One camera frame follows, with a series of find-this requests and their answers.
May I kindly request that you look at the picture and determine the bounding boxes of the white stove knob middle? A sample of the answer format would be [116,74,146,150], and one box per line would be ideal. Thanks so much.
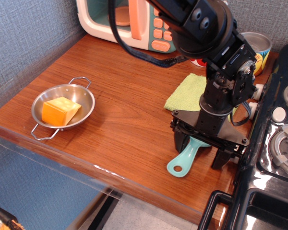
[249,102,258,120]

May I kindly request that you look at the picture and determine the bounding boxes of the orange object bottom left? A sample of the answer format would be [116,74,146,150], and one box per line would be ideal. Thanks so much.
[0,219,24,230]

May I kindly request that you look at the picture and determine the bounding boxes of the black toy stove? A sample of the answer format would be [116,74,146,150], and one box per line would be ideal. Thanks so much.
[198,44,288,230]

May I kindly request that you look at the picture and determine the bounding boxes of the steel pan with handles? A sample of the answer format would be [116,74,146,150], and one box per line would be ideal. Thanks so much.
[31,77,96,141]

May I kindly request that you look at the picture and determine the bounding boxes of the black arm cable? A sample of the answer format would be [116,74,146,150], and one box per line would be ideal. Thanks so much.
[107,0,189,69]

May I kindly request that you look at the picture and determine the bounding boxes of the white stove knob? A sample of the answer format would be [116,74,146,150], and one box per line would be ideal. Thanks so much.
[253,84,264,101]
[249,102,258,120]

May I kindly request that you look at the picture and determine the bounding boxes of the toy microwave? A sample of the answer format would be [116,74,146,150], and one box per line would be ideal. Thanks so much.
[76,0,176,53]

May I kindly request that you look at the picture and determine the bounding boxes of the white stove knob top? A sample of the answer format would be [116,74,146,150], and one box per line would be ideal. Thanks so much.
[253,84,264,101]

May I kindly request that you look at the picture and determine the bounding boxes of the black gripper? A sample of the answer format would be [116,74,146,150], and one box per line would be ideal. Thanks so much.
[171,97,250,170]

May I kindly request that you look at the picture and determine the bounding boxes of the teal dish brush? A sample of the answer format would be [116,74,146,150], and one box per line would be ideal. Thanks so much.
[167,137,211,178]

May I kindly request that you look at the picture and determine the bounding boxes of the orange cheese block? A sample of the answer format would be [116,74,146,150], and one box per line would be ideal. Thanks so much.
[41,97,82,127]

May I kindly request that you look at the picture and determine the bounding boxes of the tomato sauce can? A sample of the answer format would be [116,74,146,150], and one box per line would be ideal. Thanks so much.
[190,58,206,68]

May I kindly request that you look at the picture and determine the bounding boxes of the pineapple slices can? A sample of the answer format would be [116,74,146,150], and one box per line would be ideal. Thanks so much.
[242,32,272,76]

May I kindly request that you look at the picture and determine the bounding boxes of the green folded cloth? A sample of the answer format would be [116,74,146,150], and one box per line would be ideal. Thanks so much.
[163,73,238,120]

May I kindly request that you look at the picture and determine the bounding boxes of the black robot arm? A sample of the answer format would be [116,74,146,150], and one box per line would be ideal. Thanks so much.
[151,0,256,170]

